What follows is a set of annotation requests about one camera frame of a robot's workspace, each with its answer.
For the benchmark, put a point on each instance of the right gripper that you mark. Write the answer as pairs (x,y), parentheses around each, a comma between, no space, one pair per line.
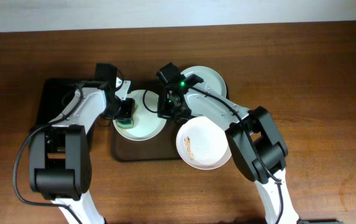
(172,112)

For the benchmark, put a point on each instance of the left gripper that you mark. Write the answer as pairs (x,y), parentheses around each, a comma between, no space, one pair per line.
(126,111)

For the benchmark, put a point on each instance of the black rectangular tray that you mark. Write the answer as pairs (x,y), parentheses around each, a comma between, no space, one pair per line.
(68,109)

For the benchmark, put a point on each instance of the green kitchen sponge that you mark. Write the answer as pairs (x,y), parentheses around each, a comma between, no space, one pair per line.
(126,119)

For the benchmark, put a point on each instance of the brown plastic serving tray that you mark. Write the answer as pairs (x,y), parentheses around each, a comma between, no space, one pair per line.
(161,146)

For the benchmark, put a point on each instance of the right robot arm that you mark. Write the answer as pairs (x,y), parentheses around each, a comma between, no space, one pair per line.
(256,145)

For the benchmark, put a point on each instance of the pale blue plate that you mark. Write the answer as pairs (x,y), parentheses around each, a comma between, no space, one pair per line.
(210,77)

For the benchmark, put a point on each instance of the white plate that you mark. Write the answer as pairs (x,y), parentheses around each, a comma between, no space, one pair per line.
(202,144)
(146,124)

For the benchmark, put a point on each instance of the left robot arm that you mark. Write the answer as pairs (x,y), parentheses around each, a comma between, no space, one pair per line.
(64,182)

